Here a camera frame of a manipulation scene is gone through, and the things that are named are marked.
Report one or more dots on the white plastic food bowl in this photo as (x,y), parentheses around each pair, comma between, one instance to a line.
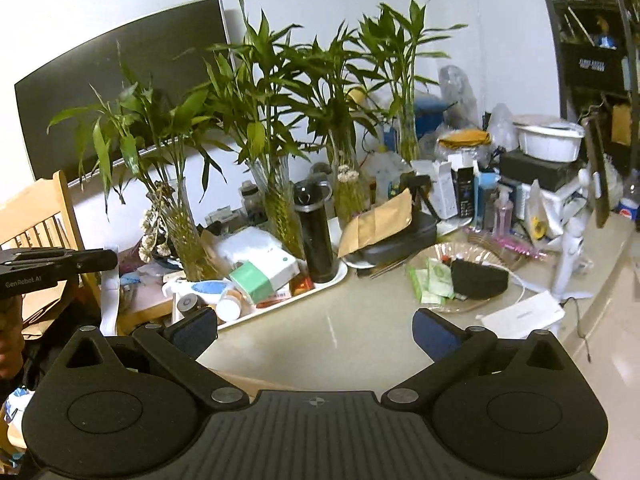
(548,138)

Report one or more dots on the wooden chair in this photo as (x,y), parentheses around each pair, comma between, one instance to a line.
(43,215)

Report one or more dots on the green white wipes sachet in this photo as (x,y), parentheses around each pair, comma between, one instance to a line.
(432,282)

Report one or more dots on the bamboo plant vase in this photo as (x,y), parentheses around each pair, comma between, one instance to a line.
(330,86)
(249,100)
(392,42)

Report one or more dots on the white product box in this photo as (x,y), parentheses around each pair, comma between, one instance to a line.
(442,196)

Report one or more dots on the black zipper case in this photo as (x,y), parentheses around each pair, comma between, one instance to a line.
(418,235)

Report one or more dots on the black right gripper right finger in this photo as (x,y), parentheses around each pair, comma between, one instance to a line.
(453,351)

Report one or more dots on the green white tissue box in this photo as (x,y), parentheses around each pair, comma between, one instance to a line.
(263,274)

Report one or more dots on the brown paper envelope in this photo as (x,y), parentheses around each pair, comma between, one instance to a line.
(377,224)

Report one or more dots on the white power bank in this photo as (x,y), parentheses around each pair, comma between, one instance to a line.
(537,312)

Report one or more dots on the glass plate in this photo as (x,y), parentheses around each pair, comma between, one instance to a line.
(446,253)

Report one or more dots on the white gimbal stabilizer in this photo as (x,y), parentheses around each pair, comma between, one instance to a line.
(572,242)

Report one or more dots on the bamboo plant in glass vase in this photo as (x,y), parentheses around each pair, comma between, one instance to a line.
(154,138)

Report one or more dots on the pink hand soap bottle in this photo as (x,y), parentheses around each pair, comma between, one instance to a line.
(503,214)

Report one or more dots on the black thermos bottle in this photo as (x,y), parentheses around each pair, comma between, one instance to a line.
(309,205)

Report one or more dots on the dark monitor screen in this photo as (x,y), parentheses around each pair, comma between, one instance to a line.
(163,49)

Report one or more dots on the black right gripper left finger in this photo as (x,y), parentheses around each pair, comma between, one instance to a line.
(174,351)

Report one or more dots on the black sponge pad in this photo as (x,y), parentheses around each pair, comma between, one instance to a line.
(477,281)

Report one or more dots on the black product box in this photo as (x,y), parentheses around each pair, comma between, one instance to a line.
(464,180)

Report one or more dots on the white serving tray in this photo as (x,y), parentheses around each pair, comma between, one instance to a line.
(232,305)

